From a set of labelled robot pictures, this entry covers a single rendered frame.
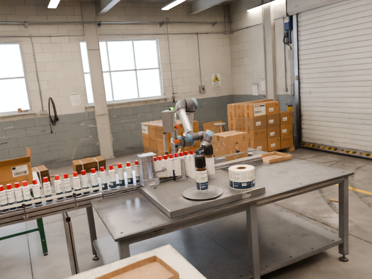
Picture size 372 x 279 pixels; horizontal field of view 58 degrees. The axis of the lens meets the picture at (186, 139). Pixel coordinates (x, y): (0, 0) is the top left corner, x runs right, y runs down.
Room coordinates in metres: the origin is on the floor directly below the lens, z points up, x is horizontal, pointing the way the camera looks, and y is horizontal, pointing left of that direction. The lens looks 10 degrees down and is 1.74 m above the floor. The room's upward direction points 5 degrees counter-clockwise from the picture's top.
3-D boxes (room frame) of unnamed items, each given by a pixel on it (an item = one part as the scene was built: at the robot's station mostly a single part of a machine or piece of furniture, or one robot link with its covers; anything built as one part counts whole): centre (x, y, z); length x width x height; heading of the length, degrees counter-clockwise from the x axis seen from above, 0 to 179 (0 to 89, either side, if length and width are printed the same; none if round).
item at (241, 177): (2.54, -0.41, 0.95); 0.20 x 0.20 x 0.14
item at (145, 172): (2.80, 0.35, 1.01); 0.14 x 0.13 x 0.26; 115
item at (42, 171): (6.16, 3.00, 0.16); 0.65 x 0.54 x 0.32; 121
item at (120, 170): (2.79, 0.58, 0.98); 0.05 x 0.05 x 0.20
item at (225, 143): (3.64, -0.48, 0.99); 0.30 x 0.24 x 0.27; 119
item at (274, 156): (3.48, -0.90, 0.85); 0.30 x 0.26 x 0.04; 115
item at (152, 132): (7.10, 0.34, 0.45); 1.20 x 0.84 x 0.89; 28
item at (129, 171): (2.82, 0.51, 0.98); 0.05 x 0.05 x 0.20
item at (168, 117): (3.09, 0.14, 1.38); 0.17 x 0.10 x 0.19; 170
